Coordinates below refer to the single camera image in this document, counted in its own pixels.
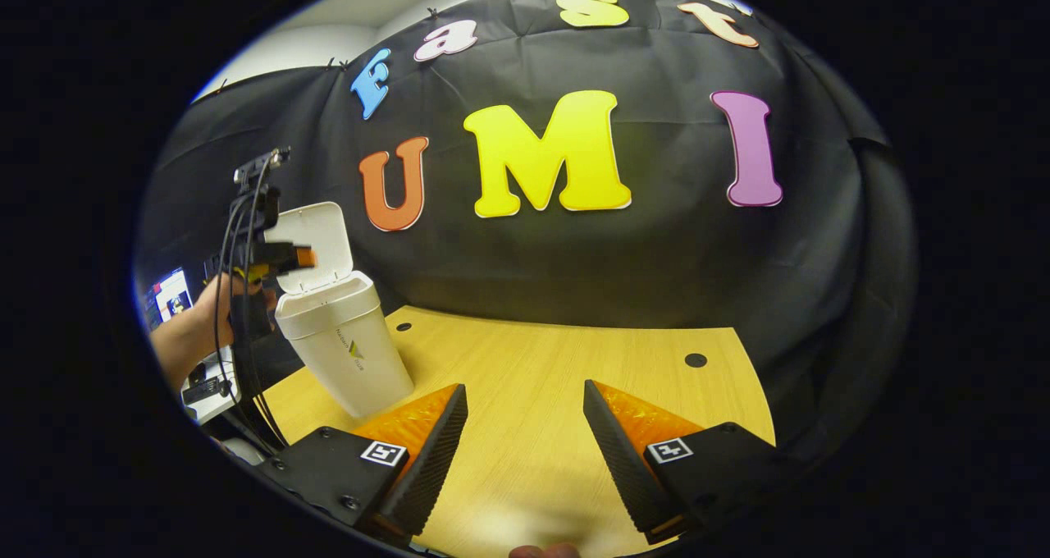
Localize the black backdrop cloth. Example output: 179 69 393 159
135 0 915 460

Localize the black cable bundle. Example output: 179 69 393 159
212 156 290 454

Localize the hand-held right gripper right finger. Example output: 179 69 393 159
583 379 801 545

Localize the black keyboard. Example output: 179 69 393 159
181 377 228 405

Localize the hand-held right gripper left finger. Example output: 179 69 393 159
262 383 469 547

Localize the wooden desktop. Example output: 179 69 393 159
261 305 776 558

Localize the white desktop garbage bin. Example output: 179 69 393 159
264 202 416 419

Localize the small white computer desk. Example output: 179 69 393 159
180 351 240 425

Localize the computer monitor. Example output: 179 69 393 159
145 267 194 330

